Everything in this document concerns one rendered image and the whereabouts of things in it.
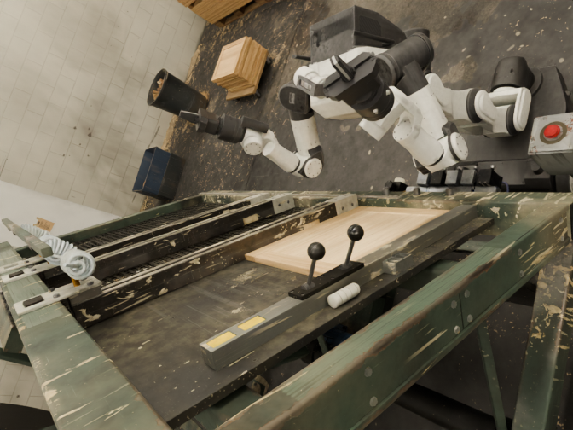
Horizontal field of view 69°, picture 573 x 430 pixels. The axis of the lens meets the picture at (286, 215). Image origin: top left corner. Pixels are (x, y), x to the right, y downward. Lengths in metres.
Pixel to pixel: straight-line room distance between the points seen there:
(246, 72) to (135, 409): 4.16
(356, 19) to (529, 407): 1.18
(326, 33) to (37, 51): 5.39
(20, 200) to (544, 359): 4.53
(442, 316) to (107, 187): 5.94
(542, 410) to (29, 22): 6.38
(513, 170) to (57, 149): 5.48
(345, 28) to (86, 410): 1.15
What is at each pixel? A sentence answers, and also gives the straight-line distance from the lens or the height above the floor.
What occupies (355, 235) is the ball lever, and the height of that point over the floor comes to 1.44.
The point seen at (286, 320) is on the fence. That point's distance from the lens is 0.87.
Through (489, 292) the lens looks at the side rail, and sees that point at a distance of 0.96.
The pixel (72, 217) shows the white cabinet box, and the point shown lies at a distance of 4.98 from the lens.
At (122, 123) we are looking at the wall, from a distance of 6.57.
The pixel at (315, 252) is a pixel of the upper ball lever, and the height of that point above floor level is 1.54.
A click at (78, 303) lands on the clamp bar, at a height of 1.80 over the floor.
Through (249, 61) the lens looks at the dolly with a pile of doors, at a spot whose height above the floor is 0.28.
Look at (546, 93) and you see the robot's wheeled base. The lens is 2.40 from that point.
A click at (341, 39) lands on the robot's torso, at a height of 1.39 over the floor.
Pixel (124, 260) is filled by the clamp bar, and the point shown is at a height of 1.59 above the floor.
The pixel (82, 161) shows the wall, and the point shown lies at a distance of 6.40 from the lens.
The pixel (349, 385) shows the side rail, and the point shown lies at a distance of 0.66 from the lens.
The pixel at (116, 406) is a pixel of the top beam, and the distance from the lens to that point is 0.62.
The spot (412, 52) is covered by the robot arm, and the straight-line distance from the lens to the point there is 1.23.
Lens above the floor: 2.10
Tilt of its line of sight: 37 degrees down
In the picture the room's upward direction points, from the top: 68 degrees counter-clockwise
